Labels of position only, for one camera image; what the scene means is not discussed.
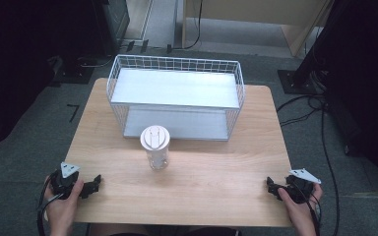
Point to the black monitor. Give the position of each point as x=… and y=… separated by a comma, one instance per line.
x=113, y=23

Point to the black metal stand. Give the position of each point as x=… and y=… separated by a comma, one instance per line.
x=325, y=39

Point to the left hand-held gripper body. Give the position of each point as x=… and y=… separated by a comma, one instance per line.
x=63, y=183

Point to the person's right hand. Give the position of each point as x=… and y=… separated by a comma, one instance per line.
x=297, y=209

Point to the black stand base plate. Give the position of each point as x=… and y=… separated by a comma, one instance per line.
x=74, y=72
x=295, y=82

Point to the beige wooden cabinet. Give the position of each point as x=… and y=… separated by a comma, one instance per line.
x=259, y=13

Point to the person's left hand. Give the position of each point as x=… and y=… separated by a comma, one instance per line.
x=61, y=208

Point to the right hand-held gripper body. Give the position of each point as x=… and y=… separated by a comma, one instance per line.
x=300, y=190

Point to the clear cup with white lid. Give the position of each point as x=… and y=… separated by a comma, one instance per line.
x=156, y=144

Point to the dark curtain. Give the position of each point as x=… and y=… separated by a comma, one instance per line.
x=10, y=65

